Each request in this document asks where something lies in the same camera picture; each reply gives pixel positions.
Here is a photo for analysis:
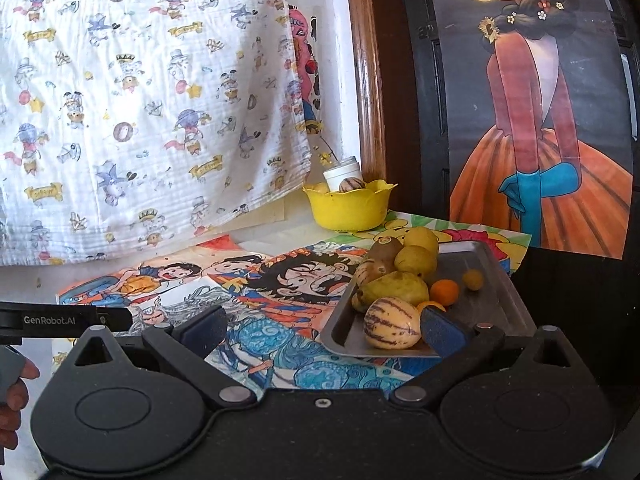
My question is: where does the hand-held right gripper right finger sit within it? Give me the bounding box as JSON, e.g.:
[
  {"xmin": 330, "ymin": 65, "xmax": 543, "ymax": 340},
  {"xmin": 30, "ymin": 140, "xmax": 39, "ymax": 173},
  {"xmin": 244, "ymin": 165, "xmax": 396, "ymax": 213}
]
[{"xmin": 389, "ymin": 306, "xmax": 577, "ymax": 405}]

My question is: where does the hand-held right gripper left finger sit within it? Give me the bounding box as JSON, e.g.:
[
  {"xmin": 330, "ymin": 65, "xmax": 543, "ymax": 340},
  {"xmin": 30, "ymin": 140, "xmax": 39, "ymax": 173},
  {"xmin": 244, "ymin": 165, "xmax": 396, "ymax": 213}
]
[{"xmin": 70, "ymin": 304, "xmax": 258, "ymax": 406}]

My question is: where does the metal tray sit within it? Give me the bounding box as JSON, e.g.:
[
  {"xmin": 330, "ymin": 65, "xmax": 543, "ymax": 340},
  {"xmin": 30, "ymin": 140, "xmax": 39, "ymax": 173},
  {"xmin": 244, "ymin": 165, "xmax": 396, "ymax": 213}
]
[{"xmin": 319, "ymin": 240, "xmax": 538, "ymax": 359}]

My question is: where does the yellow-green guava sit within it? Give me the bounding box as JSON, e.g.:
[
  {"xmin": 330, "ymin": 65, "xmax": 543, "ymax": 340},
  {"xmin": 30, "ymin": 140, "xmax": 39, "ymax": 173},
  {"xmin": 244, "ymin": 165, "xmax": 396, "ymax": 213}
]
[{"xmin": 356, "ymin": 271, "xmax": 431, "ymax": 311}]

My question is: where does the yellow-green pear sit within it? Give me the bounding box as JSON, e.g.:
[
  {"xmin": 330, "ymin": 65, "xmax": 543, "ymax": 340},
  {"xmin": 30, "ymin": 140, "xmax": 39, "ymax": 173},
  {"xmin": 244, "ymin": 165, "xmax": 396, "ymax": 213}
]
[{"xmin": 394, "ymin": 245, "xmax": 438, "ymax": 277}]

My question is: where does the smooth yellow fruit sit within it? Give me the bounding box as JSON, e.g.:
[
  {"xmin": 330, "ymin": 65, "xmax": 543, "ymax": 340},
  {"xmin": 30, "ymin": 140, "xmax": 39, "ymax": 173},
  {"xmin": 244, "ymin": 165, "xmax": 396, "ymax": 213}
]
[{"xmin": 403, "ymin": 227, "xmax": 440, "ymax": 256}]

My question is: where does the brown kiwi with sticker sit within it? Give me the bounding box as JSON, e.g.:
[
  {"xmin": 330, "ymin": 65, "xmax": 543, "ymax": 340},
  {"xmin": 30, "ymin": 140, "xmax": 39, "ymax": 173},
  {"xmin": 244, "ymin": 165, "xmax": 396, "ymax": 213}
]
[{"xmin": 369, "ymin": 236, "xmax": 405, "ymax": 266}]

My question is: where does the person's left hand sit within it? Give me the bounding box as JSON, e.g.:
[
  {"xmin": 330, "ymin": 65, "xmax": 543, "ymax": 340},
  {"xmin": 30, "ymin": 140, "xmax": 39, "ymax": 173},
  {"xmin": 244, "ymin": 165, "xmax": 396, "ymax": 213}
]
[{"xmin": 0, "ymin": 360, "xmax": 41, "ymax": 453}]

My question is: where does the cartoon printed mat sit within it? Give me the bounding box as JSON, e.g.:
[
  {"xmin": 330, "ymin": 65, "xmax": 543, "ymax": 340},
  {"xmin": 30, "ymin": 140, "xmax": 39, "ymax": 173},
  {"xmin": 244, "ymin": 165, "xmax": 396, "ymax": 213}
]
[{"xmin": 52, "ymin": 285, "xmax": 451, "ymax": 393}]

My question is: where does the yellow scalloped bowl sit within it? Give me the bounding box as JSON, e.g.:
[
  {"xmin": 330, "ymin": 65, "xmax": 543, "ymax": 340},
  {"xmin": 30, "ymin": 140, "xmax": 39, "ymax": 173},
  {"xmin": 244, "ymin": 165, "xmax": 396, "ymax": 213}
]
[{"xmin": 302, "ymin": 178, "xmax": 397, "ymax": 233}]

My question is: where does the white plastic jar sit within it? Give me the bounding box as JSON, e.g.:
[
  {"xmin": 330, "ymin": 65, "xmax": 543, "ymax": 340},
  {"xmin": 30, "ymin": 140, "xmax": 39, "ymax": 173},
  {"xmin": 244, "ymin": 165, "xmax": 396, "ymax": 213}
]
[{"xmin": 322, "ymin": 156, "xmax": 362, "ymax": 193}]

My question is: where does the yellow flower sprig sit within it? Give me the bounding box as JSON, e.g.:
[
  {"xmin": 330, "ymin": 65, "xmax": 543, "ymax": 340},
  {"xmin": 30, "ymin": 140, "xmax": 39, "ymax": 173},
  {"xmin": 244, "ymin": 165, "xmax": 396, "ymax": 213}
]
[{"xmin": 312, "ymin": 132, "xmax": 346, "ymax": 166}]

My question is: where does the white cartoon printed blanket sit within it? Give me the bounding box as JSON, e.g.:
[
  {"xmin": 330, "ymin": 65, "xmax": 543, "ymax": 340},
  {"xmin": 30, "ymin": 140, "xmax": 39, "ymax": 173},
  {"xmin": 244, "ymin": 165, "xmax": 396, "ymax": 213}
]
[{"xmin": 0, "ymin": 0, "xmax": 321, "ymax": 266}]

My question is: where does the wall poster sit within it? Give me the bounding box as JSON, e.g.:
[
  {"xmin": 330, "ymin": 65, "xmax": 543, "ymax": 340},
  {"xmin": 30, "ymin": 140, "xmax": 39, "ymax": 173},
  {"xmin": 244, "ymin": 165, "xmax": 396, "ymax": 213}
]
[{"xmin": 422, "ymin": 0, "xmax": 632, "ymax": 260}]

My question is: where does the brown wooden door frame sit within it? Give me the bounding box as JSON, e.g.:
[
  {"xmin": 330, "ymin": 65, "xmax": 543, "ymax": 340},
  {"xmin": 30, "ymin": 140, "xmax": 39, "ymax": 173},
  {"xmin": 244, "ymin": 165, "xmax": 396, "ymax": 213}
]
[{"xmin": 344, "ymin": 0, "xmax": 396, "ymax": 186}]

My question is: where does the pink cartoon wall drawing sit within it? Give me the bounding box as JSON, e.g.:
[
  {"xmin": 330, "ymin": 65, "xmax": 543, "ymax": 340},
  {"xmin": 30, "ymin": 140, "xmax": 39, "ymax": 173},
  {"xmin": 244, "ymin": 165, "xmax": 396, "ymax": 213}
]
[{"xmin": 287, "ymin": 5, "xmax": 326, "ymax": 136}]

